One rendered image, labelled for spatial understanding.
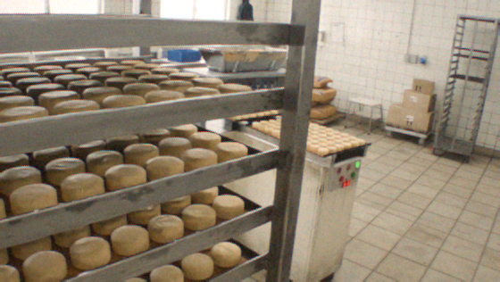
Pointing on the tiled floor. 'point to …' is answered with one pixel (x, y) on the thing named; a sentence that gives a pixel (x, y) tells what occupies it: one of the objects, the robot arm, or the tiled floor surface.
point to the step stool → (367, 111)
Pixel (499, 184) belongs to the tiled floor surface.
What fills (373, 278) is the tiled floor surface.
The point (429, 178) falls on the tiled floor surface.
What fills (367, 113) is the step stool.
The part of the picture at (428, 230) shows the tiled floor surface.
